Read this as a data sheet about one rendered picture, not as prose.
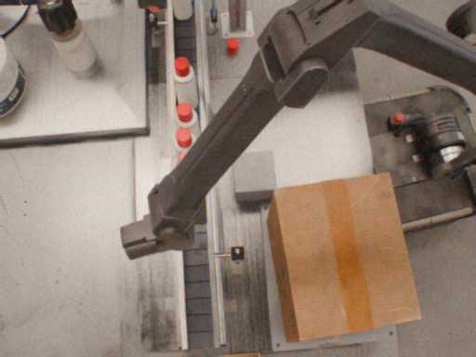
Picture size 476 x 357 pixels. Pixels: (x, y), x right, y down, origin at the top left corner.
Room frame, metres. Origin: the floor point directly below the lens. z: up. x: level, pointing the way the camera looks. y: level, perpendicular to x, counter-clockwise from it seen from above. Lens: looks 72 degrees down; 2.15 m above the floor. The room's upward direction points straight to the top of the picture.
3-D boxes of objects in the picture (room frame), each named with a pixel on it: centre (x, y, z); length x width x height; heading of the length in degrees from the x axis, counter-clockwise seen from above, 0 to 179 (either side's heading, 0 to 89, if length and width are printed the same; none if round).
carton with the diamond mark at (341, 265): (0.18, -0.21, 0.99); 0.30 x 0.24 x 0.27; 9
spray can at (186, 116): (0.49, 0.11, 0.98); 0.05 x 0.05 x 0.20
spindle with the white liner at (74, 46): (0.73, 0.41, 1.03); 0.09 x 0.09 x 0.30
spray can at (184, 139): (0.43, 0.11, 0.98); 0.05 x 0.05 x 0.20
